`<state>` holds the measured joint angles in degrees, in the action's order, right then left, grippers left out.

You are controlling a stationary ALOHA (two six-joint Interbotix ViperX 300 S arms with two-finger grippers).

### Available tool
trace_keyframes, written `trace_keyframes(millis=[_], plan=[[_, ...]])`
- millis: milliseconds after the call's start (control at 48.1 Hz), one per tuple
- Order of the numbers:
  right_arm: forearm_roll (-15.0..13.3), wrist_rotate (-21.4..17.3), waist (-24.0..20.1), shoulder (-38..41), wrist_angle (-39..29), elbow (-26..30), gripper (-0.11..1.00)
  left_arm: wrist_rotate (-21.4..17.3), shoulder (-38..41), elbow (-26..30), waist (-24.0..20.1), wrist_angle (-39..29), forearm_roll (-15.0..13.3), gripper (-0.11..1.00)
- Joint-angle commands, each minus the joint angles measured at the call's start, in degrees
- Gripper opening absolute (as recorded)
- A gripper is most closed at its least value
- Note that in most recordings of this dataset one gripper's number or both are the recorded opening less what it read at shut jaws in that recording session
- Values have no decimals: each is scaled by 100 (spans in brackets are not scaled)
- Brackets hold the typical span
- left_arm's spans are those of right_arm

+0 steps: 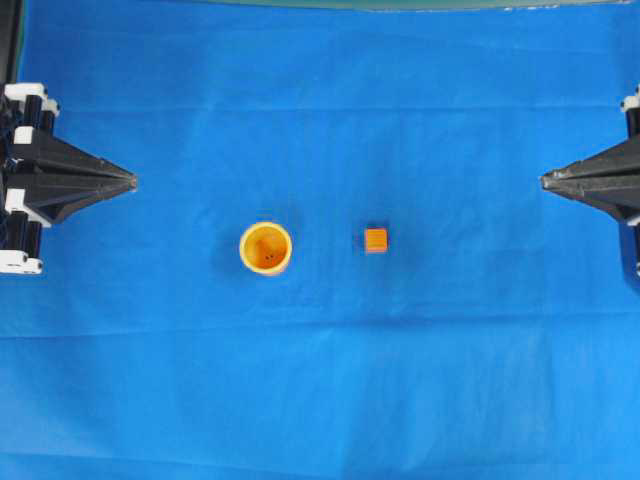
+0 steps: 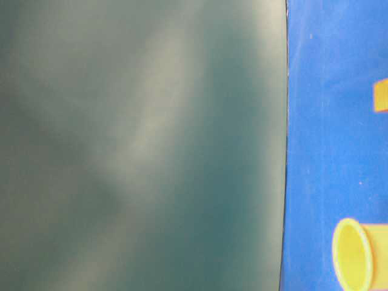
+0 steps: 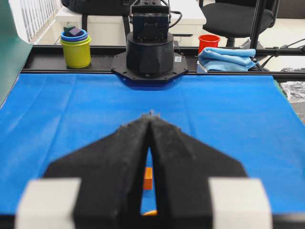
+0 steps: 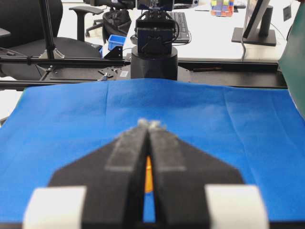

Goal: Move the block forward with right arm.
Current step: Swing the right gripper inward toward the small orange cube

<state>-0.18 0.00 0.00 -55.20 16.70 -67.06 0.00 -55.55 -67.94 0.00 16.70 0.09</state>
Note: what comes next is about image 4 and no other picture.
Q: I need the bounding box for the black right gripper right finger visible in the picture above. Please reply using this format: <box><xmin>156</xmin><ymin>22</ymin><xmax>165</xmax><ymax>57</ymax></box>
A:
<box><xmin>148</xmin><ymin>121</ymin><xmax>269</xmax><ymax>229</ymax></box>

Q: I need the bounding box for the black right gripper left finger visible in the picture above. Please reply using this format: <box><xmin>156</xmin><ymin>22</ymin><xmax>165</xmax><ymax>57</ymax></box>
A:
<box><xmin>22</xmin><ymin>118</ymin><xmax>149</xmax><ymax>229</ymax></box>

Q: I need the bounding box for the orange block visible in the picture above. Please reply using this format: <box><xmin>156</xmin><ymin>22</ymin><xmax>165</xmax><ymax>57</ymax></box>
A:
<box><xmin>145</xmin><ymin>156</ymin><xmax>153</xmax><ymax>193</ymax></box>

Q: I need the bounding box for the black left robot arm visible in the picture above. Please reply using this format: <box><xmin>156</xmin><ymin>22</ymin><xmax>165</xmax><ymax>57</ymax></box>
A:
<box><xmin>131</xmin><ymin>0</ymin><xmax>180</xmax><ymax>80</ymax></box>

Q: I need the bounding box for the blue cloth mat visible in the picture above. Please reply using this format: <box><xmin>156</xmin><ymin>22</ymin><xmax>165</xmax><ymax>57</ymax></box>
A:
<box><xmin>0</xmin><ymin>79</ymin><xmax>305</xmax><ymax>223</ymax></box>

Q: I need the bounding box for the blue plastic bin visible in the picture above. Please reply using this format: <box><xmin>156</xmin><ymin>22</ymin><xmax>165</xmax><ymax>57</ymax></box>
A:
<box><xmin>99</xmin><ymin>34</ymin><xmax>126</xmax><ymax>58</ymax></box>

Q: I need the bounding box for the black keyboard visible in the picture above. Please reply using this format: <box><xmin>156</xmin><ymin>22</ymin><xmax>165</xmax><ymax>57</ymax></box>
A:
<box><xmin>168</xmin><ymin>11</ymin><xmax>191</xmax><ymax>43</ymax></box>

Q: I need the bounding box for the green backdrop board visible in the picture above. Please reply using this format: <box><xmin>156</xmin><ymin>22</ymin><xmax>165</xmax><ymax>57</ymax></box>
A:
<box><xmin>279</xmin><ymin>3</ymin><xmax>305</xmax><ymax>117</ymax></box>

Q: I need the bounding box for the black office chair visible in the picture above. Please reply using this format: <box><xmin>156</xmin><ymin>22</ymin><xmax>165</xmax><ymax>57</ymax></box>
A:
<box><xmin>0</xmin><ymin>0</ymin><xmax>105</xmax><ymax>79</ymax></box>

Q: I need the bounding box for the black monitor with stand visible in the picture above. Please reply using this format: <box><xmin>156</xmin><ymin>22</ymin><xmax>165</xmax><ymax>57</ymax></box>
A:
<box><xmin>232</xmin><ymin>0</ymin><xmax>276</xmax><ymax>46</ymax></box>

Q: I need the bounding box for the colourful cube stack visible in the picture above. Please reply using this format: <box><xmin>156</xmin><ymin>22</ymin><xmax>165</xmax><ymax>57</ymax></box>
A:
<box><xmin>210</xmin><ymin>0</ymin><xmax>234</xmax><ymax>17</ymax></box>

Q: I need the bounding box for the black aluminium frame rail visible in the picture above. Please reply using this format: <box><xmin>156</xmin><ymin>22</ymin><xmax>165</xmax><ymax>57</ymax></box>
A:
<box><xmin>0</xmin><ymin>57</ymin><xmax>287</xmax><ymax>91</ymax></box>

